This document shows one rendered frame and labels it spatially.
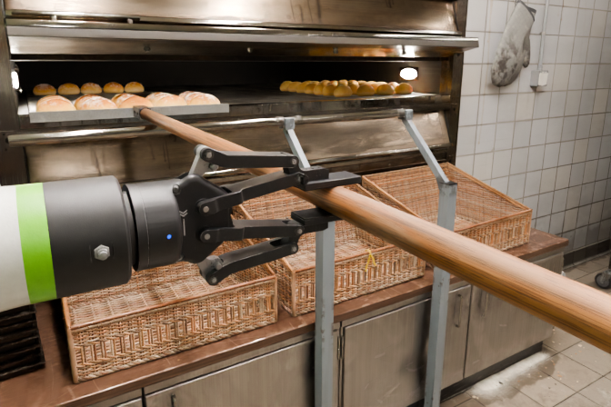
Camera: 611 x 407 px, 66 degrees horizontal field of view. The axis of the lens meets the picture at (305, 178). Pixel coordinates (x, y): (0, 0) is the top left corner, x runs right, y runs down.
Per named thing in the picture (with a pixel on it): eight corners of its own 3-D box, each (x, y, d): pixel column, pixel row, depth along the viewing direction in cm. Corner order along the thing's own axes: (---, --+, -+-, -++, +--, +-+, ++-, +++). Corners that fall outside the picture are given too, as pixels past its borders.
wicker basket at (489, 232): (356, 234, 211) (358, 174, 204) (443, 213, 240) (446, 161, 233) (440, 274, 171) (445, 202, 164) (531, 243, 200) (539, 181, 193)
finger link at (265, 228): (201, 227, 41) (199, 243, 41) (308, 227, 47) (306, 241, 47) (188, 215, 44) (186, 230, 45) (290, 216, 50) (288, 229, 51)
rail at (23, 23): (5, 25, 119) (6, 27, 121) (478, 41, 208) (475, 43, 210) (5, 17, 119) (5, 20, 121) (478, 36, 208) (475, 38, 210)
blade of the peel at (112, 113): (229, 112, 149) (228, 103, 148) (30, 123, 122) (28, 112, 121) (195, 103, 179) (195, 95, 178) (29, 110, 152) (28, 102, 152)
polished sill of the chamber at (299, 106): (19, 127, 143) (17, 114, 142) (441, 102, 232) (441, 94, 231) (19, 129, 138) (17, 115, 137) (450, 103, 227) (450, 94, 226)
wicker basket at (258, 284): (57, 301, 152) (46, 220, 145) (223, 264, 179) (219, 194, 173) (71, 388, 111) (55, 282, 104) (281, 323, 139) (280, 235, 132)
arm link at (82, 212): (60, 324, 33) (45, 202, 31) (52, 265, 43) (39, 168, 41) (147, 304, 36) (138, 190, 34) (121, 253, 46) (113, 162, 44)
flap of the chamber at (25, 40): (7, 35, 120) (11, 54, 137) (479, 47, 208) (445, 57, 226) (5, 25, 119) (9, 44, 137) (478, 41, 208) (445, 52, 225)
